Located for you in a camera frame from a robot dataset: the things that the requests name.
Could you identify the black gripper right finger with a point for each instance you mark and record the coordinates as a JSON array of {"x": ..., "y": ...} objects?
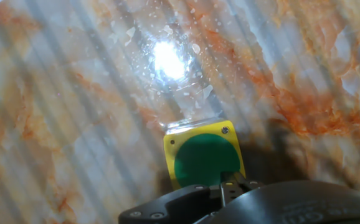
[{"x": 231, "y": 188}]

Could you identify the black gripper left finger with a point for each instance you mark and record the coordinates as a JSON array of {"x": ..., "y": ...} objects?
[{"x": 173, "y": 207}]

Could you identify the yellow box green mushroom button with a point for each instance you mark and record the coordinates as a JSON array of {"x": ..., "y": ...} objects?
[{"x": 201, "y": 158}]

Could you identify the orange marble pattern mat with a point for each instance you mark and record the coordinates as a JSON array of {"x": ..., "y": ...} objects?
[{"x": 74, "y": 124}]

